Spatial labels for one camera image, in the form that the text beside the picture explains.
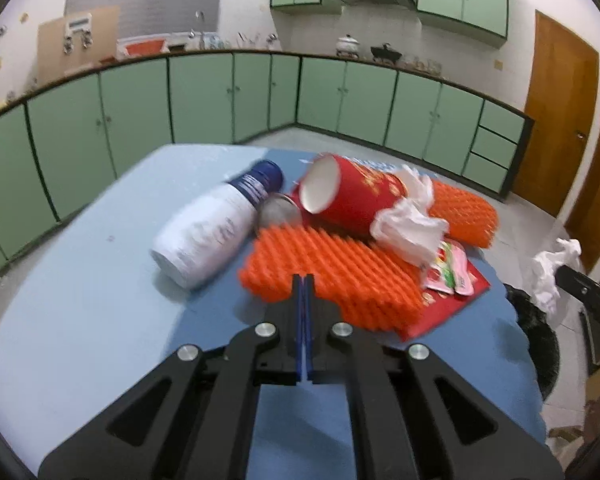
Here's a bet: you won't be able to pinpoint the bin with black bag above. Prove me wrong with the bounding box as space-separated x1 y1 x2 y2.
502 284 561 403

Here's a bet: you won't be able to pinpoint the white bottle with blue cap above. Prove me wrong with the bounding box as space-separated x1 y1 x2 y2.
150 160 285 291

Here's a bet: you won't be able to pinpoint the orange foam net sleeve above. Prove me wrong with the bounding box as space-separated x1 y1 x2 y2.
238 225 427 333
430 180 499 249

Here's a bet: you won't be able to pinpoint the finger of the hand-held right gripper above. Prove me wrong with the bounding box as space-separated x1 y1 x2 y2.
554 265 600 313

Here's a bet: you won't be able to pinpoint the row of glass jars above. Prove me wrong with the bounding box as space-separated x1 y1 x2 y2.
409 56 444 74

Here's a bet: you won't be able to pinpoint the red paper cup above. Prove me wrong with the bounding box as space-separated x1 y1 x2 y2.
298 154 408 238

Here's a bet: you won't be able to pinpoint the red basin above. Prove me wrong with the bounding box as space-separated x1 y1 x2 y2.
121 37 172 57

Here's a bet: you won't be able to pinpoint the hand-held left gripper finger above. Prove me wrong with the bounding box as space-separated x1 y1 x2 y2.
306 275 564 480
37 275 306 480

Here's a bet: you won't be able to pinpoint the green kitchen base cabinets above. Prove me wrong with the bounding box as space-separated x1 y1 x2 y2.
0 49 536 293

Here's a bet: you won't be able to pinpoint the white wall-mounted device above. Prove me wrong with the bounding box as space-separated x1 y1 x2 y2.
61 12 94 54

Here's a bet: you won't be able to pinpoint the red paper packet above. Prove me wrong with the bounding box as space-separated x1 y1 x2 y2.
285 180 491 343

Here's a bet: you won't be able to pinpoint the pink cartoon candy packet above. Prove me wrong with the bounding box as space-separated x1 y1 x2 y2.
422 240 468 298

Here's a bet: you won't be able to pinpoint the cardboard sheet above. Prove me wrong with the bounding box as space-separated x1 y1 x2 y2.
36 6 121 84

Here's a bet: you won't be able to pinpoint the black wok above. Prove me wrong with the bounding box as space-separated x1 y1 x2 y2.
370 43 406 64

